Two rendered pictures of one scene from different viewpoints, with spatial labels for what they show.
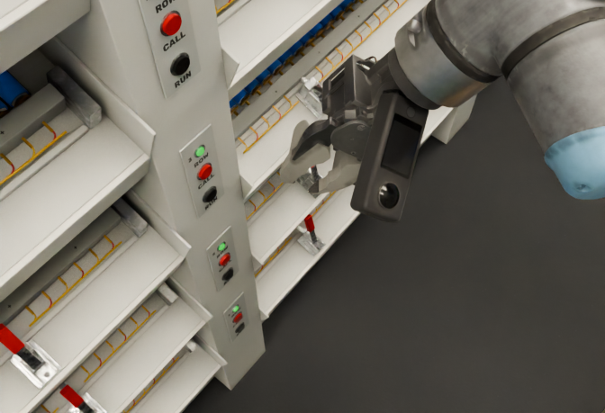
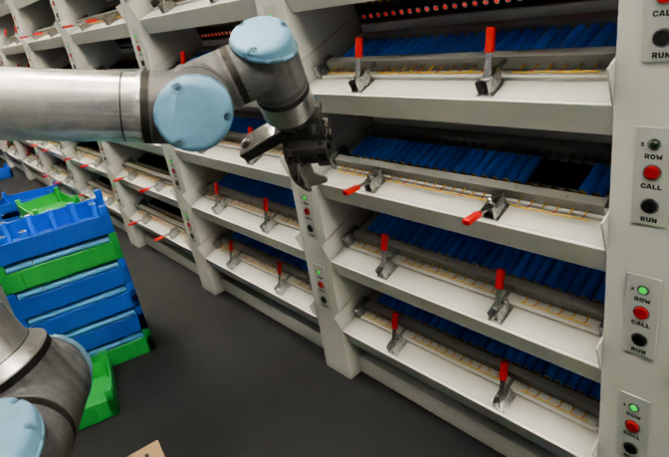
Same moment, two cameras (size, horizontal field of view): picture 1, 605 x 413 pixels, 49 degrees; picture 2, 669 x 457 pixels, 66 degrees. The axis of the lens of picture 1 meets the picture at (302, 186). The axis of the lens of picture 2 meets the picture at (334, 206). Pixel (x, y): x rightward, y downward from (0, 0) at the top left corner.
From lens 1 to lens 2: 1.20 m
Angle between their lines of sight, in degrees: 78
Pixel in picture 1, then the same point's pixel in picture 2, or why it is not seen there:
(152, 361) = (288, 239)
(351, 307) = (379, 428)
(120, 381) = (280, 232)
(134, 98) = not seen: hidden behind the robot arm
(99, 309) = (271, 164)
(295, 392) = (318, 395)
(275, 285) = (364, 333)
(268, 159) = (336, 182)
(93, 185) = not seen: hidden behind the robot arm
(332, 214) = (422, 356)
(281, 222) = (358, 264)
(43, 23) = (249, 8)
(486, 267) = not seen: outside the picture
